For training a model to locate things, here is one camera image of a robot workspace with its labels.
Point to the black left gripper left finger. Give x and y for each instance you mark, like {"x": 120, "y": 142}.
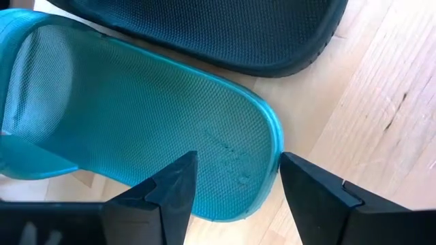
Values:
{"x": 163, "y": 211}

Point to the black rubber slide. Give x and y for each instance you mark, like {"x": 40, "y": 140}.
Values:
{"x": 221, "y": 34}

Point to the teal green rubber slide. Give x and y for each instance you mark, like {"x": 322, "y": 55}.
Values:
{"x": 153, "y": 119}

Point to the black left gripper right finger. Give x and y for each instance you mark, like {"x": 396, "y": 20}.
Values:
{"x": 334, "y": 217}

